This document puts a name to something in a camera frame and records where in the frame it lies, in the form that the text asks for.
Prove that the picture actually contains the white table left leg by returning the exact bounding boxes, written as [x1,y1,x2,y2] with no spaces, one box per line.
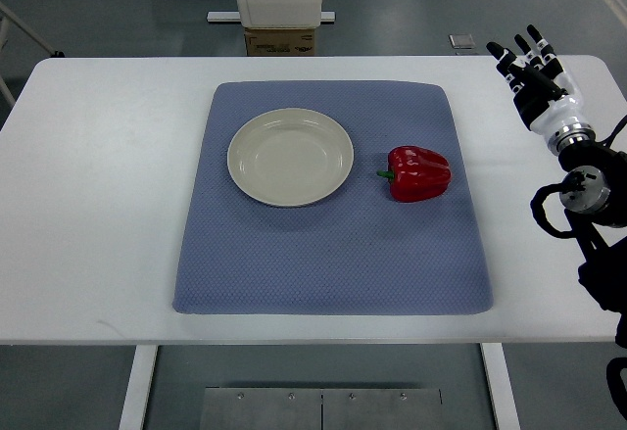
[119,345,158,430]

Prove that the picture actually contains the cream round plate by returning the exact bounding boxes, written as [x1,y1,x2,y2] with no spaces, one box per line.
[226,108,354,208]

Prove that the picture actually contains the white table right leg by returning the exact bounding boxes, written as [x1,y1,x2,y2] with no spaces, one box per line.
[480,343,521,430]

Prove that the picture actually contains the red bell pepper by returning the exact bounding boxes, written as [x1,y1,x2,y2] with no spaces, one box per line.
[376,146,452,203]

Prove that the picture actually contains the small grey floor panel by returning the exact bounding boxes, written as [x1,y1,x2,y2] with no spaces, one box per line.
[449,33,476,50]

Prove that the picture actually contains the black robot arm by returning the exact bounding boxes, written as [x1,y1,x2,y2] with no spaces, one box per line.
[530,119,626,349]

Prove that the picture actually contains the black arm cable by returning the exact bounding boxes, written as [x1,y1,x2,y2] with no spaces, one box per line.
[530,182,579,239]

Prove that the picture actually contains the blue textured mat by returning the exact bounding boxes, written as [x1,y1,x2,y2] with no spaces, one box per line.
[172,80,493,315]

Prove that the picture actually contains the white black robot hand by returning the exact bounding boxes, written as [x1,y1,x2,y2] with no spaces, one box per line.
[486,24,596,155]

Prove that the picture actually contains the cardboard box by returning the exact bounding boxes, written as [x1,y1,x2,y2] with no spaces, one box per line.
[244,28,315,57]

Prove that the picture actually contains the white table leg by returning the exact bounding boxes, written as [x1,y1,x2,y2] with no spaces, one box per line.
[480,343,521,430]
[119,345,158,430]

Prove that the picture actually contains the white rack frame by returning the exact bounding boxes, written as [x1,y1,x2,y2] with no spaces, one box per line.
[1,2,67,109]

